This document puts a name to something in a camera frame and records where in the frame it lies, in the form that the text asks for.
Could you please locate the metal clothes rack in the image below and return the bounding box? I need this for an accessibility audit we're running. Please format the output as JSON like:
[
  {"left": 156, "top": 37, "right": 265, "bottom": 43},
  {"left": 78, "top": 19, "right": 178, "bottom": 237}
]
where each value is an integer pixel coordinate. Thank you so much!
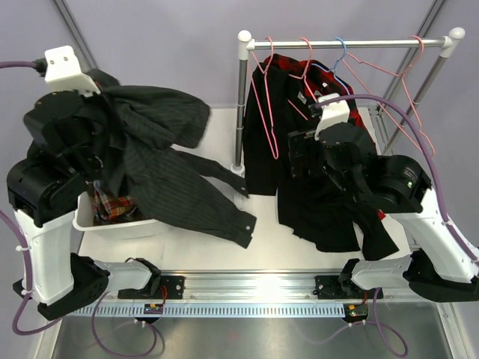
[{"left": 231, "top": 27, "right": 466, "bottom": 176}]

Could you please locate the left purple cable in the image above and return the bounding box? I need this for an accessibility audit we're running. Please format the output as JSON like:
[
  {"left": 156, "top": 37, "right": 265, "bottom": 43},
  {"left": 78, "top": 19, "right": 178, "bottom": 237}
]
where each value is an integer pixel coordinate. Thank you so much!
[{"left": 0, "top": 59, "right": 165, "bottom": 356}]

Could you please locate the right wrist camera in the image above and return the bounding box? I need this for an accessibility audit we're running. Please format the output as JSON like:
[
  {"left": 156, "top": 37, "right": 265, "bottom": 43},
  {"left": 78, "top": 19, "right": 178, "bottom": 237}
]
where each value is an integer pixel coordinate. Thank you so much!
[{"left": 309, "top": 93, "right": 350, "bottom": 141}]

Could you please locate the blue hanger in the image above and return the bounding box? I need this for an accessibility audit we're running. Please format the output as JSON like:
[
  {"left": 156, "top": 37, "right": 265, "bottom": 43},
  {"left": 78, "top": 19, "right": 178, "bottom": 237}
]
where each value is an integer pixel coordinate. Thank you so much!
[{"left": 312, "top": 36, "right": 356, "bottom": 98}]

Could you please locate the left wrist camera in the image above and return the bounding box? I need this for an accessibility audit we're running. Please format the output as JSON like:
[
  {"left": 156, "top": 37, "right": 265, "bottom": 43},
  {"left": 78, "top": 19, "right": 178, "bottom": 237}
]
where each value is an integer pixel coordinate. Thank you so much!
[{"left": 34, "top": 46, "right": 101, "bottom": 97}]

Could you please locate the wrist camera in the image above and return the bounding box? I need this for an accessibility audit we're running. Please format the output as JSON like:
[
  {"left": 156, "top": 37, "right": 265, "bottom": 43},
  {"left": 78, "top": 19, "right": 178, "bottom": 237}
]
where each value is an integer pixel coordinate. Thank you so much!
[
  {"left": 309, "top": 93, "right": 350, "bottom": 141},
  {"left": 34, "top": 46, "right": 101, "bottom": 97}
]

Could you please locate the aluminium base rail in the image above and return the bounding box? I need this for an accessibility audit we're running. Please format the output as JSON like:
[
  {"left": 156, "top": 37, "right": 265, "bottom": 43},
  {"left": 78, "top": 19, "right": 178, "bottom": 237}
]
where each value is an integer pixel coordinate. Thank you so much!
[{"left": 97, "top": 271, "right": 416, "bottom": 300}]

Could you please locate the plain black shirt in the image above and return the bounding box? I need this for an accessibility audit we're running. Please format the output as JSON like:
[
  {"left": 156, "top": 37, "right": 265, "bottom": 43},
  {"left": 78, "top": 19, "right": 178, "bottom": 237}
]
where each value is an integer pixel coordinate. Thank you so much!
[{"left": 241, "top": 61, "right": 400, "bottom": 261}]

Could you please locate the orange plaid shirt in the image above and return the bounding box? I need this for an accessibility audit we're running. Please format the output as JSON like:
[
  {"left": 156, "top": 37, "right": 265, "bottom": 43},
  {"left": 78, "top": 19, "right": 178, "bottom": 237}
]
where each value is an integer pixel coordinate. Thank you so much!
[{"left": 89, "top": 180, "right": 142, "bottom": 226}]

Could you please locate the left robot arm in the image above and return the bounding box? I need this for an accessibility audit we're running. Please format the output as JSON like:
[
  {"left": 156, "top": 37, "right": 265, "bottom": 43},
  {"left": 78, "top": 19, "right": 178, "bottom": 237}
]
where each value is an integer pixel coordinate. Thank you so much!
[{"left": 7, "top": 90, "right": 161, "bottom": 321}]

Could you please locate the white slotted cable duct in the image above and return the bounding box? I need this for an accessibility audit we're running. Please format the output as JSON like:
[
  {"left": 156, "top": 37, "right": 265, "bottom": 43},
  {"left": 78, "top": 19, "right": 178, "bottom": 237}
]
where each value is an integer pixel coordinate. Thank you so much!
[{"left": 72, "top": 302, "right": 346, "bottom": 318}]

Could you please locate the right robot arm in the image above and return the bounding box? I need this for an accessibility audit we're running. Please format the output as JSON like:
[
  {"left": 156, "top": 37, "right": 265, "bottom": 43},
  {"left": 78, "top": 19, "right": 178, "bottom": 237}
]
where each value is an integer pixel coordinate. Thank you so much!
[{"left": 287, "top": 123, "right": 478, "bottom": 303}]

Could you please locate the pink hanger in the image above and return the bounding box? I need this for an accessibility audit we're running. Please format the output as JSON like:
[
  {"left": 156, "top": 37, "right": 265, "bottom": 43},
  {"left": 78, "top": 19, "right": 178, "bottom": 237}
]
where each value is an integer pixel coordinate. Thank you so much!
[
  {"left": 251, "top": 36, "right": 279, "bottom": 160},
  {"left": 341, "top": 35, "right": 437, "bottom": 158},
  {"left": 290, "top": 37, "right": 317, "bottom": 104}
]

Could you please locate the dark pinstripe shirt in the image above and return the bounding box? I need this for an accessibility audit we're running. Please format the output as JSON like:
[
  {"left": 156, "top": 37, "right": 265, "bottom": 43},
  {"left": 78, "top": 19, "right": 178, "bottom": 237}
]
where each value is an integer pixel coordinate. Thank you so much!
[{"left": 87, "top": 69, "right": 256, "bottom": 248}]

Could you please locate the red black checked shirt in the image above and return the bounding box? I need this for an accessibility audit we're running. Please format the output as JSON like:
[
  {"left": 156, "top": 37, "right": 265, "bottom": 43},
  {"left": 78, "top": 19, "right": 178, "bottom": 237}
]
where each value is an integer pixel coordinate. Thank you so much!
[{"left": 263, "top": 53, "right": 387, "bottom": 224}]

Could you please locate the white plastic basket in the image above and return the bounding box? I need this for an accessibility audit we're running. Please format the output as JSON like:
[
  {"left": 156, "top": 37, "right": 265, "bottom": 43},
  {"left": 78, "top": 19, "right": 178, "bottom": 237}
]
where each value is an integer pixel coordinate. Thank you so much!
[{"left": 73, "top": 192, "right": 172, "bottom": 239}]

